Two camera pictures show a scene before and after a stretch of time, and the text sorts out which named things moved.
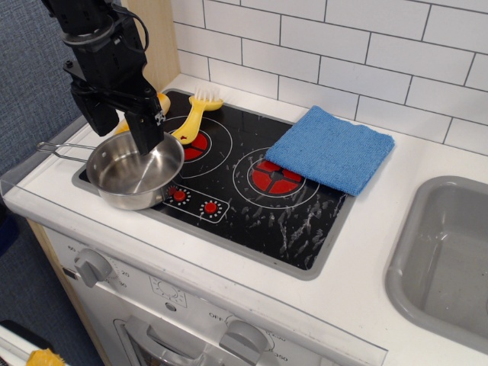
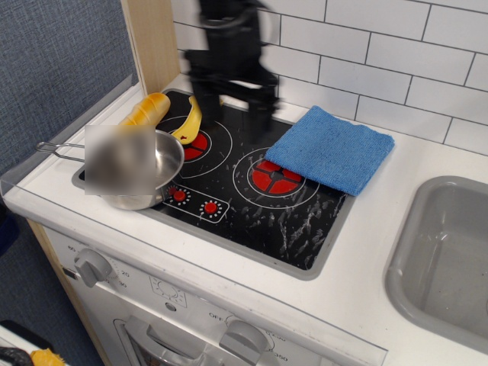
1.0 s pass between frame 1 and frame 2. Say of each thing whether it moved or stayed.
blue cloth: stayed
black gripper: moved
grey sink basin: stayed
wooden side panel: stayed
